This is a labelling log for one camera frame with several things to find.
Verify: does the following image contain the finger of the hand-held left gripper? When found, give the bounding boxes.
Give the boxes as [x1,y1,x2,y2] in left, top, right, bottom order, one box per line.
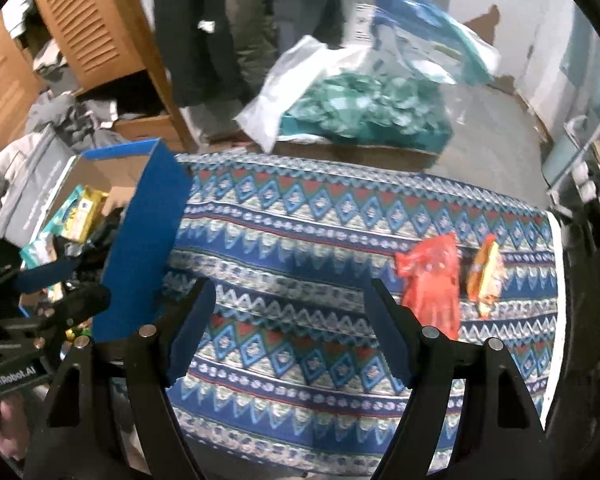
[36,284,113,335]
[14,260,82,294]

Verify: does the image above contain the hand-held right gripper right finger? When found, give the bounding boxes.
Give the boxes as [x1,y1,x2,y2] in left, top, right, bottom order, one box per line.
[362,277,548,480]

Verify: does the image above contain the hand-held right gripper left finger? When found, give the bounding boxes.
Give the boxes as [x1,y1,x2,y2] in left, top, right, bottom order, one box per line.
[24,277,217,480]

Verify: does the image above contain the blue cardboard box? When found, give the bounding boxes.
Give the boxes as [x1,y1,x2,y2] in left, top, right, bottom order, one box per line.
[17,137,194,357]

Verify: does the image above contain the red snack packet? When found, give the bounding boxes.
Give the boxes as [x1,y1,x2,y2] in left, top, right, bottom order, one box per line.
[394,233,463,342]

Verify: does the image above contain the grey white bag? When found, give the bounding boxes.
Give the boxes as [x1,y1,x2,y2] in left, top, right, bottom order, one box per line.
[0,125,79,249]

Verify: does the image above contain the small orange yellow snack packet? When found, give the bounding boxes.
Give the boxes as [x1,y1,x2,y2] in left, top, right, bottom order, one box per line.
[464,234,507,322]

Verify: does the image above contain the blue patterned blanket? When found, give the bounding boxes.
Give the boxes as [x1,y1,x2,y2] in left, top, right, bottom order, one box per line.
[159,152,564,477]

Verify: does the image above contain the pile of grey clothes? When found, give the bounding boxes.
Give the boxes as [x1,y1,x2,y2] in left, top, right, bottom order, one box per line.
[27,45,132,157]

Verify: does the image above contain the brown cardboard box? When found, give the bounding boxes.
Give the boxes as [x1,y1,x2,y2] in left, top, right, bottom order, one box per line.
[274,136,439,174]

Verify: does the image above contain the plain wooden door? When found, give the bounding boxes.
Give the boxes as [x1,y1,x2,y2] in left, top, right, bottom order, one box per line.
[0,15,49,154]

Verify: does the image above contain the pile of teal packets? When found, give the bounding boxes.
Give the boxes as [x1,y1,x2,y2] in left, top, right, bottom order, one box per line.
[279,72,454,154]

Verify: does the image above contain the wooden louvered cabinet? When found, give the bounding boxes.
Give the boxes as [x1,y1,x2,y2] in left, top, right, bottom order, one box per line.
[26,0,202,154]

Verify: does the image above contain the light blue cabinet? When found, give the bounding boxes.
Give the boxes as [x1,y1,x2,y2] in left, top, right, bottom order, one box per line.
[540,110,600,192]

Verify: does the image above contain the dark hanging clothes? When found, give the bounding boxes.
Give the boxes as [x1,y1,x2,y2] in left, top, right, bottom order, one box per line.
[149,0,282,109]

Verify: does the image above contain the blue white plastic bag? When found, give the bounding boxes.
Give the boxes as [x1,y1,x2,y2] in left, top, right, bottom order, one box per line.
[371,0,502,87]

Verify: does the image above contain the metal can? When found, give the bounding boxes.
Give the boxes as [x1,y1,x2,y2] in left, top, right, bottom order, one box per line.
[336,0,387,49]

